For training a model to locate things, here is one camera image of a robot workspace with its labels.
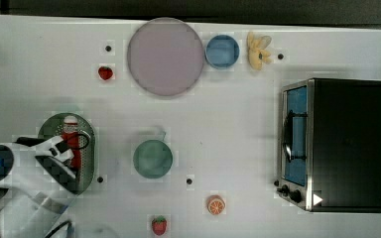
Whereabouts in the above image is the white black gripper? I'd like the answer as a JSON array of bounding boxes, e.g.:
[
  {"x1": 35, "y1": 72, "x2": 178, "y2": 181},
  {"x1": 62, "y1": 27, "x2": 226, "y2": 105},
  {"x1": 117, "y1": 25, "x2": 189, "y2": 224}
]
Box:
[{"x1": 16, "y1": 136, "x2": 79, "y2": 193}]

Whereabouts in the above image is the red plush ketchup bottle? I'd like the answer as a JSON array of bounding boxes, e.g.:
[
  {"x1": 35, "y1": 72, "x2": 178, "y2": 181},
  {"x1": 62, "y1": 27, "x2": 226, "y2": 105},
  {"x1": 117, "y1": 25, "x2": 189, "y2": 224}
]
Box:
[{"x1": 62, "y1": 115, "x2": 81, "y2": 171}]

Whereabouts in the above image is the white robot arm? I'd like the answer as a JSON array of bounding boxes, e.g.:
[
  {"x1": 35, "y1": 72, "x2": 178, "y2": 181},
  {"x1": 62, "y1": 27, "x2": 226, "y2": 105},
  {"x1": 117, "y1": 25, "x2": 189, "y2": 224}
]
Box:
[{"x1": 0, "y1": 136, "x2": 78, "y2": 238}]

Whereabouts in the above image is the green oval strainer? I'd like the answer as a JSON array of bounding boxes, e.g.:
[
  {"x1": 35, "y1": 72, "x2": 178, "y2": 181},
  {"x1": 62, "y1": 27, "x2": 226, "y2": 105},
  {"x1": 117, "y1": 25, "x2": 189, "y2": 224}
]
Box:
[{"x1": 38, "y1": 113, "x2": 96, "y2": 194}]

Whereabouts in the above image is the small red strawberry toy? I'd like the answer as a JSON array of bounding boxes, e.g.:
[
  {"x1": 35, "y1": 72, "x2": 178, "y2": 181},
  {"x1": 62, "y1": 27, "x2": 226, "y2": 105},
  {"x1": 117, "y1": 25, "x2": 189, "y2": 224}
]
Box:
[{"x1": 98, "y1": 66, "x2": 114, "y2": 80}]

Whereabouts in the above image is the strawberry toy with leaves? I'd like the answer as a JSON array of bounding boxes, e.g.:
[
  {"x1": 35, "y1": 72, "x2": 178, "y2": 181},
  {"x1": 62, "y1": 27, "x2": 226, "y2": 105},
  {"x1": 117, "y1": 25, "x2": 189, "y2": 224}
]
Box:
[{"x1": 152, "y1": 215, "x2": 168, "y2": 236}]

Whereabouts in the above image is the large grey round plate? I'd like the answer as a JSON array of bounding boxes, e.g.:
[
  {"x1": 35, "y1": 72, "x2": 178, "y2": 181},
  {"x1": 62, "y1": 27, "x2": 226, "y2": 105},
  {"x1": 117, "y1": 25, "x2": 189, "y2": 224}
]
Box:
[{"x1": 127, "y1": 18, "x2": 204, "y2": 96}]

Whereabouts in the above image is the orange slice toy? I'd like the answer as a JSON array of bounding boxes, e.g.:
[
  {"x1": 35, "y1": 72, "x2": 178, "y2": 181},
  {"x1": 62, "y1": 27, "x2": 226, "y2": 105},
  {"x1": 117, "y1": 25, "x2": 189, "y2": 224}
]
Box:
[{"x1": 206, "y1": 195, "x2": 226, "y2": 215}]

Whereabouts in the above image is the blue cup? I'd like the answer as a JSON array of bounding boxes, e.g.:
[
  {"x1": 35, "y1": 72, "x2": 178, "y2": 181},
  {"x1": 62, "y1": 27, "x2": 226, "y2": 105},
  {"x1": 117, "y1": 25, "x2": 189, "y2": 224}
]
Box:
[{"x1": 205, "y1": 35, "x2": 240, "y2": 69}]

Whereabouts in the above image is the yellow plush banana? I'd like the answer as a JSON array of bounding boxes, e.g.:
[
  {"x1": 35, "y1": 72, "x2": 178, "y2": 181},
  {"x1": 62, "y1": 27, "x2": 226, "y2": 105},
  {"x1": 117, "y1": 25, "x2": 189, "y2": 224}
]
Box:
[{"x1": 247, "y1": 32, "x2": 272, "y2": 70}]

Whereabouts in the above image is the silver black toaster oven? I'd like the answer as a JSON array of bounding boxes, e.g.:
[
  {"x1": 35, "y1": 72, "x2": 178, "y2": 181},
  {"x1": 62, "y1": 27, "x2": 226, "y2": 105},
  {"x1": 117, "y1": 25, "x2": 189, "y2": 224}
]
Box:
[{"x1": 274, "y1": 78, "x2": 381, "y2": 213}]

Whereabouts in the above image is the black cable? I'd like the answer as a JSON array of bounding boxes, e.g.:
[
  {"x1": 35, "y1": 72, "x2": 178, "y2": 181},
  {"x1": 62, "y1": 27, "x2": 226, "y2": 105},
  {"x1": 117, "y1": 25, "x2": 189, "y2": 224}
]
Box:
[{"x1": 44, "y1": 132, "x2": 91, "y2": 238}]

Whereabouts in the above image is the teal mug with handle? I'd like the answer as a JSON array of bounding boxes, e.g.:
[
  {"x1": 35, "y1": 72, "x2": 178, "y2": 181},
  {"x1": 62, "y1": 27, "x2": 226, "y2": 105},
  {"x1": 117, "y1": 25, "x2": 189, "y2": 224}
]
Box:
[{"x1": 133, "y1": 131, "x2": 174, "y2": 179}]

